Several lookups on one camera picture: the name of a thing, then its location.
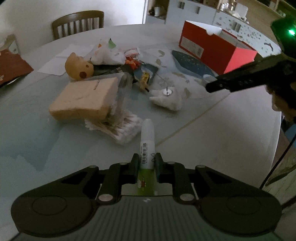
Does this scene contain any white paper sheet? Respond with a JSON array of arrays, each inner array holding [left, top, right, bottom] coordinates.
[[38, 44, 94, 76]]

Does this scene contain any orange red plush keychain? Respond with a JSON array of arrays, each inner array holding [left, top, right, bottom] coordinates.
[[125, 57, 141, 70]]

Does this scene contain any yellow plush toy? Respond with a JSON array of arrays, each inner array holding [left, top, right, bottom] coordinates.
[[65, 53, 94, 81]]

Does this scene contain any red paper bag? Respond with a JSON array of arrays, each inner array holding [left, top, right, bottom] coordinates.
[[0, 49, 34, 87]]

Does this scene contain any white glue stick tube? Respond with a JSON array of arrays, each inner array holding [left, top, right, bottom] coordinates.
[[137, 119, 156, 196]]

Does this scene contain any dark wooden slatted chair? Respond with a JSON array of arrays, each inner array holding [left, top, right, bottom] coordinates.
[[51, 10, 104, 40]]

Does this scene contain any white cloth with ring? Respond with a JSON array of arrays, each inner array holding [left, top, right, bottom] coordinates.
[[149, 87, 183, 111]]

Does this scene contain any red cardboard shoe box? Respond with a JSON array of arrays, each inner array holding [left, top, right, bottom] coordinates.
[[179, 21, 257, 75]]

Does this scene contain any cotton swab pack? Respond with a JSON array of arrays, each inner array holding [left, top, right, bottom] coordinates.
[[85, 111, 143, 145]]

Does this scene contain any white wall cabinet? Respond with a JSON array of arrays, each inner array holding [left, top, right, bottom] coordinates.
[[142, 1, 281, 57]]

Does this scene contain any small yellow toy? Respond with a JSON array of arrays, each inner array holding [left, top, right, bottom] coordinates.
[[139, 72, 150, 92]]

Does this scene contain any white plastic bag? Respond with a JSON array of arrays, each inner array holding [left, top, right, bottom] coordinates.
[[90, 38, 126, 65]]

